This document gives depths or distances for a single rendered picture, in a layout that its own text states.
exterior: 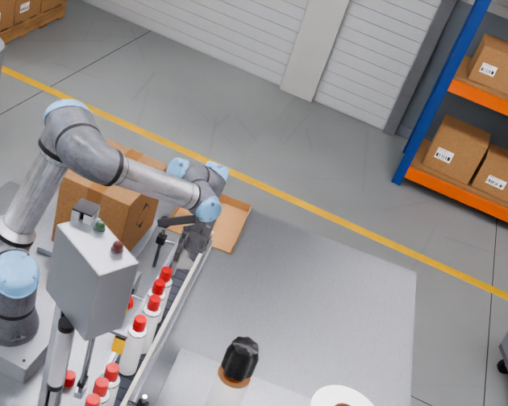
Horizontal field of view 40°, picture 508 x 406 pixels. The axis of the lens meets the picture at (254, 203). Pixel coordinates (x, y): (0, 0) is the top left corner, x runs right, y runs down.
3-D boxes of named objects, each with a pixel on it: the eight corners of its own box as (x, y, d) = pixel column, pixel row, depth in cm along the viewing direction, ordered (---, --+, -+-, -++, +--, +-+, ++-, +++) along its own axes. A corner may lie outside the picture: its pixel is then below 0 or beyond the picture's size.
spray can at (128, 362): (131, 379, 190) (146, 328, 179) (114, 372, 190) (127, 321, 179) (139, 366, 194) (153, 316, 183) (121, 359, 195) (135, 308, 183)
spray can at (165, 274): (157, 327, 208) (172, 278, 197) (141, 321, 209) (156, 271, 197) (163, 316, 213) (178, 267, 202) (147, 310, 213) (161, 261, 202)
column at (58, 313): (52, 416, 180) (92, 216, 143) (36, 409, 180) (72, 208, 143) (60, 403, 183) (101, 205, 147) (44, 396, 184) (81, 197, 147)
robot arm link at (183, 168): (189, 173, 191) (218, 183, 199) (175, 150, 199) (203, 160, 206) (173, 194, 194) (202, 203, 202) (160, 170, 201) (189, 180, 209)
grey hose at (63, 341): (58, 394, 156) (71, 330, 145) (43, 388, 157) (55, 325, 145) (65, 383, 159) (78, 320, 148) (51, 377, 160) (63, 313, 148)
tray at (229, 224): (231, 254, 255) (233, 246, 253) (165, 229, 256) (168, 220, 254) (249, 213, 280) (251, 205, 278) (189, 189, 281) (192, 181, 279)
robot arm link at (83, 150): (85, 146, 157) (233, 202, 191) (72, 119, 164) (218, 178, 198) (58, 184, 160) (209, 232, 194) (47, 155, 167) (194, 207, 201)
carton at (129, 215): (114, 270, 227) (129, 205, 213) (50, 241, 230) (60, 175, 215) (152, 225, 253) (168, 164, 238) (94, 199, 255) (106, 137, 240)
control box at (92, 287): (84, 342, 143) (98, 275, 133) (44, 290, 152) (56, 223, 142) (125, 326, 150) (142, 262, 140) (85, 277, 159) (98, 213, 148)
